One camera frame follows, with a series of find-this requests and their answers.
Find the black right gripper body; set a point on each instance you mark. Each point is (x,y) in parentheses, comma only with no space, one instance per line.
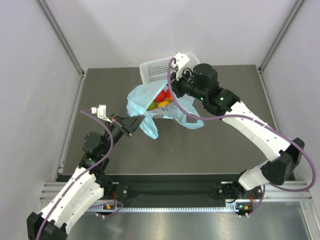
(183,86)

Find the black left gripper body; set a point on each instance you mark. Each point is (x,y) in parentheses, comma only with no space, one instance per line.
(116,129)

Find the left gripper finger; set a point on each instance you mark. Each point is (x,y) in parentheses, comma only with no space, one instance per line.
(131,127)
(128,119)

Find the light blue plastic bag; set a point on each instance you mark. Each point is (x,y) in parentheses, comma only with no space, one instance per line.
(141,97)

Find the green pear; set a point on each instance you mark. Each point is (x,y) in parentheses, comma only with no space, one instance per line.
(152,106)

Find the red apple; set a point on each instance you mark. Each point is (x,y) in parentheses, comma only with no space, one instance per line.
(160,97)

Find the yellow orange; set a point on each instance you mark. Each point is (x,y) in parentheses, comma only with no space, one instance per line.
(163,103)

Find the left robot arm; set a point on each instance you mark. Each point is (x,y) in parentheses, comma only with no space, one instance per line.
(87,185)

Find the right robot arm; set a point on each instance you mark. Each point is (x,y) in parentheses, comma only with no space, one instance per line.
(282,153)

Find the white perforated plastic basket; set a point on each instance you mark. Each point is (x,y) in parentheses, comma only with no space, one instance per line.
(155,70)

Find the dark grey table mat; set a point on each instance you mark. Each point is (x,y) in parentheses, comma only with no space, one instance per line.
(215,148)

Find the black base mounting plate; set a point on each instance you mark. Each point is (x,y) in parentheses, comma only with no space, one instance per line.
(173,190)

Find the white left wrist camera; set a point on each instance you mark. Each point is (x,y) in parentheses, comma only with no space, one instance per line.
(101,112)

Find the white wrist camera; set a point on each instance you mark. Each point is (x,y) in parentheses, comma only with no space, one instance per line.
(101,112)
(183,61)

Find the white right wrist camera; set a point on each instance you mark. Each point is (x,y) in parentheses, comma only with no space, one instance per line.
(183,61)

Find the left aluminium frame post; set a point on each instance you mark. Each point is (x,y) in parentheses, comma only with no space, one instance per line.
(60,35)

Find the aluminium frame post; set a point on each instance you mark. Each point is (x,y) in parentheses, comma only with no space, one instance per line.
(297,6)
(60,35)

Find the grey slotted cable duct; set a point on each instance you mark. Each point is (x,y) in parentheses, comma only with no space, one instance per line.
(226,207)

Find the right aluminium frame post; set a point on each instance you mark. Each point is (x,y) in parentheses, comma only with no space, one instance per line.
(297,6)

